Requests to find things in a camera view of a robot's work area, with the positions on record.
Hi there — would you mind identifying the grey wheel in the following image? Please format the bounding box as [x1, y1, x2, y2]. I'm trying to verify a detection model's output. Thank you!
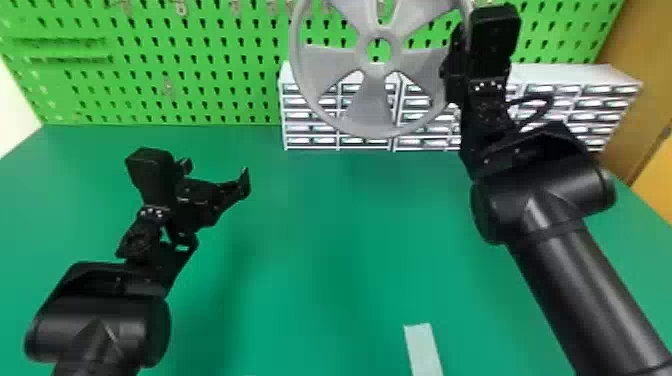
[288, 0, 477, 141]

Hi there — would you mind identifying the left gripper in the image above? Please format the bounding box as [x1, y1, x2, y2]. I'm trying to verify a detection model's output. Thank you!
[166, 157, 252, 235]

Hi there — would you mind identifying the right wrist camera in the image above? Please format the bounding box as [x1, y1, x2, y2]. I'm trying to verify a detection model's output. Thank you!
[468, 2, 523, 81]

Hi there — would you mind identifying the black cable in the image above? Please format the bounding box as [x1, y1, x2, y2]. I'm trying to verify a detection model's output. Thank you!
[508, 93, 559, 134]

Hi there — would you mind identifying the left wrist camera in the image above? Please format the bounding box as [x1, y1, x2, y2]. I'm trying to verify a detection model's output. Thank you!
[124, 147, 180, 210]

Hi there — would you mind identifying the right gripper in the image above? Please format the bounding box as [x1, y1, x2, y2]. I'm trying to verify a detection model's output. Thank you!
[438, 21, 475, 110]

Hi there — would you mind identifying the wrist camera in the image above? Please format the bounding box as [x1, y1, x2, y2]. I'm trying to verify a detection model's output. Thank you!
[124, 147, 180, 210]
[468, 2, 523, 81]

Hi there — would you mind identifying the white drawer cabinet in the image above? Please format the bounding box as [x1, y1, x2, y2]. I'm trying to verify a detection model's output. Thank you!
[277, 60, 395, 152]
[392, 72, 464, 153]
[502, 62, 644, 153]

